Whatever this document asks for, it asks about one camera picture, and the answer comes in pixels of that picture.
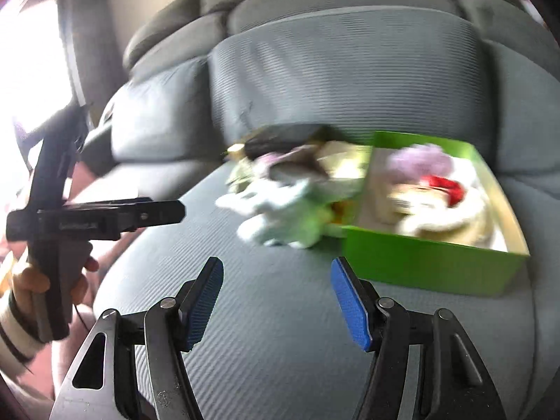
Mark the lilac fluffy towel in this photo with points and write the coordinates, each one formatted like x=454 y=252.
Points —
x=420 y=162

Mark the grey sofa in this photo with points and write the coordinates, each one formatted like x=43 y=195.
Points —
x=280 y=315

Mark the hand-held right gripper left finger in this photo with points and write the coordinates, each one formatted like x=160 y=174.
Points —
x=203 y=310

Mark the person's left forearm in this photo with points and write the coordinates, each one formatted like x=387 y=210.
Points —
x=17 y=337

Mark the person's left hand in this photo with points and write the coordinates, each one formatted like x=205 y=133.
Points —
x=26 y=284

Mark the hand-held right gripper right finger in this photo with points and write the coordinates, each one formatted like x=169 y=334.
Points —
x=352 y=310

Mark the bright window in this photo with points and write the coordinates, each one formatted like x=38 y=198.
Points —
x=30 y=61

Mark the black box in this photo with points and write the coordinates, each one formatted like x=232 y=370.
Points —
x=284 y=133

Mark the light blue plush elephant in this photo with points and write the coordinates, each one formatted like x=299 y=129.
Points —
x=271 y=203

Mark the green white tissue pack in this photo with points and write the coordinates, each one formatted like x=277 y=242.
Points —
x=345 y=162

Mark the blue floral tissue pack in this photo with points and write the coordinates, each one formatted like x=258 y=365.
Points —
x=339 y=210

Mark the purple grey towel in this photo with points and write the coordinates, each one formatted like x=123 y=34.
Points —
x=288 y=164

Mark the red white plush toy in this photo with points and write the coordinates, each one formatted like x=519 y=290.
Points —
x=444 y=186

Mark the green cardboard box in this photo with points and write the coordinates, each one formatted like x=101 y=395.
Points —
x=415 y=262

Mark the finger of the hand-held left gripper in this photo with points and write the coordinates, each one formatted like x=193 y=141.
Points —
x=157 y=214

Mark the cream plush rabbit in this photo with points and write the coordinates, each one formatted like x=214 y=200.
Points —
x=437 y=227

